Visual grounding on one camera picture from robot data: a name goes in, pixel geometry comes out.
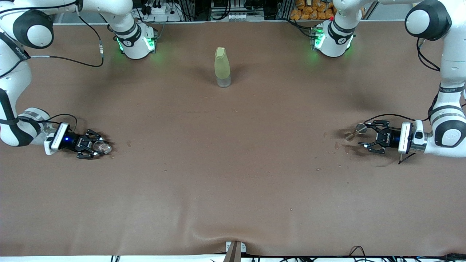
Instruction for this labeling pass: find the brown table cover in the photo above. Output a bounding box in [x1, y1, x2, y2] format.
[0, 20, 466, 257]

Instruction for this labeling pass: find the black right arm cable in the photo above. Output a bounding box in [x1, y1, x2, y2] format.
[0, 0, 105, 132]

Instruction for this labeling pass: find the clear glass beaker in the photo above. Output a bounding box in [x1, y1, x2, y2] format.
[93, 140, 113, 155]

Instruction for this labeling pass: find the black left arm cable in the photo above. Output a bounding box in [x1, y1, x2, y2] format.
[364, 36, 442, 125]

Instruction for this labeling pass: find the black cable bundle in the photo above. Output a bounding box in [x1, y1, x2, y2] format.
[240, 246, 466, 262]

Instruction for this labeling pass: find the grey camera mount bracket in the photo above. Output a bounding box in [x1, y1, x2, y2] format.
[224, 241, 247, 262]

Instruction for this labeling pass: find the pile of orange objects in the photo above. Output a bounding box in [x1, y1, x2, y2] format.
[290, 0, 337, 21]

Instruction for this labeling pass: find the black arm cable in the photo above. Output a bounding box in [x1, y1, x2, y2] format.
[0, 0, 105, 132]
[364, 36, 442, 125]

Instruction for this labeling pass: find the black base power cable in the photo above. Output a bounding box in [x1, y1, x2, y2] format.
[283, 17, 316, 38]

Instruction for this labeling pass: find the steel double jigger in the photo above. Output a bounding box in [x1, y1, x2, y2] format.
[344, 123, 367, 142]

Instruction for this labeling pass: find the yellow-green shaker bottle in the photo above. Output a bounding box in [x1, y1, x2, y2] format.
[214, 47, 232, 88]

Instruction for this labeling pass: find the black electronics rack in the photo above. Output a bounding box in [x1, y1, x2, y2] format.
[210, 0, 264, 20]

